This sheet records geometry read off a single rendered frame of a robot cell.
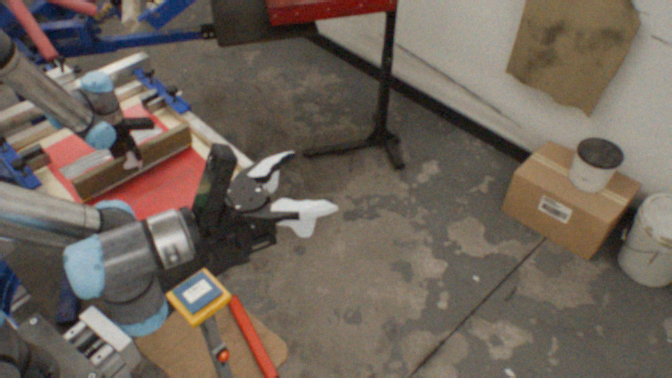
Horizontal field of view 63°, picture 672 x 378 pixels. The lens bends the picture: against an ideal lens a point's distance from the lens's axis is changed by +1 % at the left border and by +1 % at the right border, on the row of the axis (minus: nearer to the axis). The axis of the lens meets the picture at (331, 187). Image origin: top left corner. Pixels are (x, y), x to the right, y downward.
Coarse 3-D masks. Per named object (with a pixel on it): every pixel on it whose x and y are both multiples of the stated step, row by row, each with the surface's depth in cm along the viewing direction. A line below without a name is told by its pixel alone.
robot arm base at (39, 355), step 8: (32, 344) 100; (32, 352) 97; (40, 352) 99; (48, 352) 102; (32, 360) 96; (40, 360) 98; (48, 360) 100; (56, 360) 104; (24, 368) 93; (32, 368) 95; (40, 368) 98; (48, 368) 100; (56, 368) 101; (24, 376) 93; (32, 376) 95; (40, 376) 97; (48, 376) 100; (56, 376) 100
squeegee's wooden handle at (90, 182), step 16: (176, 128) 182; (144, 144) 177; (160, 144) 179; (176, 144) 184; (112, 160) 171; (144, 160) 178; (80, 176) 166; (96, 176) 168; (112, 176) 172; (80, 192) 167
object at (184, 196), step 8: (136, 104) 207; (128, 112) 204; (136, 112) 204; (144, 112) 204; (168, 128) 197; (184, 152) 189; (192, 152) 189; (192, 160) 186; (200, 160) 186; (200, 168) 183; (200, 176) 180; (192, 184) 178; (176, 192) 176; (184, 192) 176; (192, 192) 176; (168, 200) 173; (176, 200) 173; (184, 200) 173; (192, 200) 173; (176, 208) 171
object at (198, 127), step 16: (128, 96) 209; (32, 128) 191; (48, 128) 193; (192, 128) 194; (208, 128) 192; (16, 144) 188; (208, 144) 190; (224, 144) 186; (240, 160) 180; (48, 192) 170
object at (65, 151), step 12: (60, 144) 191; (72, 144) 191; (84, 144) 191; (60, 156) 187; (72, 156) 187; (48, 168) 183; (60, 168) 183; (60, 180) 179; (72, 192) 176; (84, 204) 172; (96, 204) 172; (156, 204) 172; (144, 216) 169
